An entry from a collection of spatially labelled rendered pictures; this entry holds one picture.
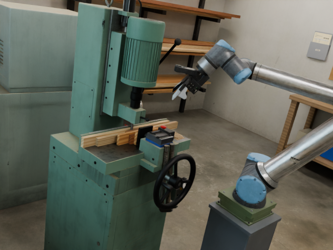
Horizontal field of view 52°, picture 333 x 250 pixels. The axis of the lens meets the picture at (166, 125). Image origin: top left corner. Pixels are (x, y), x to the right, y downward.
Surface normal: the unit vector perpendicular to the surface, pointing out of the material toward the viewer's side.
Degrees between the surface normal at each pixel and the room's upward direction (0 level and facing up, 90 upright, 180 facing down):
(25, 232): 0
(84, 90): 90
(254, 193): 94
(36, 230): 0
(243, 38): 90
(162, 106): 90
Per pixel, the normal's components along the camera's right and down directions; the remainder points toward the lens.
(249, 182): -0.43, 0.30
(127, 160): 0.73, 0.34
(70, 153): -0.66, 0.15
